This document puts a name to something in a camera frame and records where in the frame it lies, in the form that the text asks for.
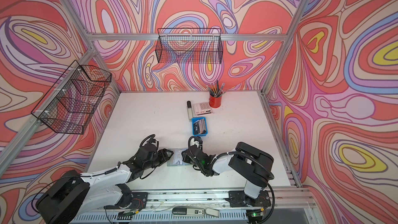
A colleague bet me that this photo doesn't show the mint green card holder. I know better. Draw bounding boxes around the mint green card holder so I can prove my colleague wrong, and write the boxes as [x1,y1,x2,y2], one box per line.
[167,148,188,167]

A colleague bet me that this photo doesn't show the stack of cards in tray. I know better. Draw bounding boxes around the stack of cards in tray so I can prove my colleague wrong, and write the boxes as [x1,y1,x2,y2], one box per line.
[193,119,207,135]

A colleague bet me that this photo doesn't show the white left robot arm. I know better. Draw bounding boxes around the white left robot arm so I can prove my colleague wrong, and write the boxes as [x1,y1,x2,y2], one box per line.
[31,134,174,224]

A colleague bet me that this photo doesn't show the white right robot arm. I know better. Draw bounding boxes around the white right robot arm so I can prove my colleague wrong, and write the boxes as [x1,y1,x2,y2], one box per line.
[181,137,275,208]

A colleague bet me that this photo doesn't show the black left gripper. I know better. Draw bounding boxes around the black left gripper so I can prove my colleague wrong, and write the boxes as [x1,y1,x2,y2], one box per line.
[143,148,176,172]

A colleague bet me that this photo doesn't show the black wire basket wall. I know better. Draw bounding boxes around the black wire basket wall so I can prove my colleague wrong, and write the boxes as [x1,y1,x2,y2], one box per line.
[31,60,112,134]
[155,28,223,64]

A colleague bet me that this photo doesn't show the red metal pencil bucket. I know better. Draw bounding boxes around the red metal pencil bucket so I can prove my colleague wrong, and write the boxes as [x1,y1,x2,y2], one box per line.
[209,95,222,108]

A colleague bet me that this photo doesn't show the white silver vip card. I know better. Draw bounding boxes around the white silver vip card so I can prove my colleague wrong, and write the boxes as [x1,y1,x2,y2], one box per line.
[172,149,185,166]

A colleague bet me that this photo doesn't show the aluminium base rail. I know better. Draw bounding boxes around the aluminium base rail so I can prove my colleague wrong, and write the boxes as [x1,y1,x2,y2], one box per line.
[72,187,321,224]

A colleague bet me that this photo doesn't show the beige stapler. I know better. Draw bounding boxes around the beige stapler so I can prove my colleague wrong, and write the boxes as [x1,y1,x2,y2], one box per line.
[187,101,193,121]

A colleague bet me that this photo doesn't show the blue plastic card tray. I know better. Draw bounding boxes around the blue plastic card tray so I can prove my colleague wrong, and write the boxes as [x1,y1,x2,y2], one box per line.
[192,117,208,136]

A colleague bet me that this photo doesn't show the black wire basket back wall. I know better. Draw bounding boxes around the black wire basket back wall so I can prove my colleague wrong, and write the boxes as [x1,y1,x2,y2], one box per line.
[155,28,223,64]

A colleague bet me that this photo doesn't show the pink desk calculator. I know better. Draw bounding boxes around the pink desk calculator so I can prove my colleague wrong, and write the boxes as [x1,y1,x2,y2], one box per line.
[192,102,212,117]

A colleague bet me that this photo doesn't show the grey handheld device on rail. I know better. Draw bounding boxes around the grey handheld device on rail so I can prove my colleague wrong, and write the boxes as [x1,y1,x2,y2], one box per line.
[172,207,220,218]

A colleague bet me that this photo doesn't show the black wire basket left wall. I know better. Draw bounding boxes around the black wire basket left wall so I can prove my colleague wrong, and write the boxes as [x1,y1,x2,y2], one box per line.
[31,60,112,134]

